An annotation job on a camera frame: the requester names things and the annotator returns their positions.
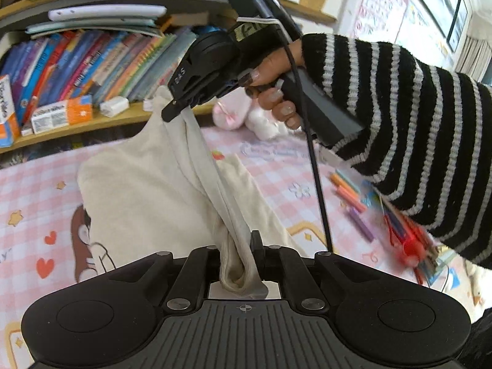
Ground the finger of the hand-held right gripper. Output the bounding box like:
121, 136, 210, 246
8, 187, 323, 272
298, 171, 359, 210
161, 56, 216, 123

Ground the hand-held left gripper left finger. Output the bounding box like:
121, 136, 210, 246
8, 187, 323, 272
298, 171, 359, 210
109, 245, 221, 312

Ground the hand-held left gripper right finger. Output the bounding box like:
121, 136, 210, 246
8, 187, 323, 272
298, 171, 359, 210
250, 231, 381, 312

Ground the cream t-shirt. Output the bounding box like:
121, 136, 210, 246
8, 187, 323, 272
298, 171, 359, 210
77, 85, 308, 298

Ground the person's right forearm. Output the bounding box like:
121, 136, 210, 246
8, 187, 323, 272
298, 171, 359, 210
301, 33, 492, 272

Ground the person's right hand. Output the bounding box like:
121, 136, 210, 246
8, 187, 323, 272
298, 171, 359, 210
237, 38, 306, 130

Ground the wooden bookshelf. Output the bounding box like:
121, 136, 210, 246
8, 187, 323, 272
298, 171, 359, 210
0, 0, 339, 154

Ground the pink white plush rabbit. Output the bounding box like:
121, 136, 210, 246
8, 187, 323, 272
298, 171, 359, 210
212, 94, 304, 141

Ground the white charger plug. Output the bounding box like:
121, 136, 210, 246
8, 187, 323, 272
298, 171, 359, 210
99, 97, 130, 117

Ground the row of colourful books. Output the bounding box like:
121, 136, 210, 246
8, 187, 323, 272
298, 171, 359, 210
0, 27, 200, 124

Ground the white tablet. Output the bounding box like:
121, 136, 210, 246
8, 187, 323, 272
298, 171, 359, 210
48, 5, 168, 22

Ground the coral highlighter pen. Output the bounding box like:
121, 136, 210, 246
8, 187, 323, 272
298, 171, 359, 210
336, 186, 367, 213

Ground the purple highlighter pen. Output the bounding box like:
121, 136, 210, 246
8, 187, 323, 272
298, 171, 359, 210
348, 207, 375, 242

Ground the orange highlighter pen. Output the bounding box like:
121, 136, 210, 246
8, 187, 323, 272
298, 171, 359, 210
330, 173, 362, 195

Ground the flat white orange box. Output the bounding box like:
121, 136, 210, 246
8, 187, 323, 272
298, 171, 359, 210
31, 94, 94, 135

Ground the red plastic object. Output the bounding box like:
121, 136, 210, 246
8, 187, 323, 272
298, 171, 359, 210
384, 215, 427, 270

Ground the tall white orange box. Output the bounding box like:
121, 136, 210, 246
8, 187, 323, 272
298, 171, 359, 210
0, 75, 22, 149

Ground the bag of coloured pens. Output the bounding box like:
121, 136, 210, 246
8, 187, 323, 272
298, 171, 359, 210
379, 188, 458, 289

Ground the pink checked printed mat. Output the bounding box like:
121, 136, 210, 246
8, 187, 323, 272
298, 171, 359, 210
0, 121, 489, 366

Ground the black cable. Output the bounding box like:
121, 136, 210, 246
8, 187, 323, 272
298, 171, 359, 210
282, 34, 334, 253

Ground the pink bordered wall poster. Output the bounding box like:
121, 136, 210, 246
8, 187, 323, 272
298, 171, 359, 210
351, 0, 410, 47

